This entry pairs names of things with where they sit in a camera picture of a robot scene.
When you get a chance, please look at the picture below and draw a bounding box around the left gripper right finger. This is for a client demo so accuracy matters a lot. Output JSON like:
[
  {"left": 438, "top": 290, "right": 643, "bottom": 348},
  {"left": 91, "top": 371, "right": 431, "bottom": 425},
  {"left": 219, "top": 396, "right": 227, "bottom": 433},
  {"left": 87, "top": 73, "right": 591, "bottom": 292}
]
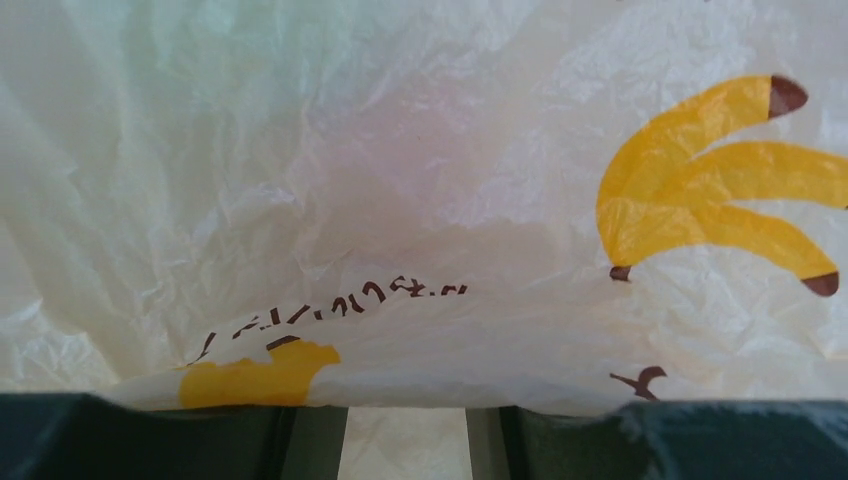
[{"left": 500, "top": 401, "right": 847, "bottom": 479}]

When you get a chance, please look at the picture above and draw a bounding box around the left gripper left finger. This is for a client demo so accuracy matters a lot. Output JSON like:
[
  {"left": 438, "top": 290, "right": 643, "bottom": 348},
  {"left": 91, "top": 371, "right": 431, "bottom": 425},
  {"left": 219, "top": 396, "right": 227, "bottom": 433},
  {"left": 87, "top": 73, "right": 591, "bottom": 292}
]
[{"left": 0, "top": 392, "right": 296, "bottom": 480}]

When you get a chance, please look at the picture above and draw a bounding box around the orange printed plastic bag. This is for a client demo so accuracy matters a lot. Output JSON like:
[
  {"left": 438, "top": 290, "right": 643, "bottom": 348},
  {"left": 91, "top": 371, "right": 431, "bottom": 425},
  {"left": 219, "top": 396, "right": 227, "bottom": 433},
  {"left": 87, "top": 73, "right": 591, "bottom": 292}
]
[{"left": 1, "top": 1, "right": 847, "bottom": 415}]

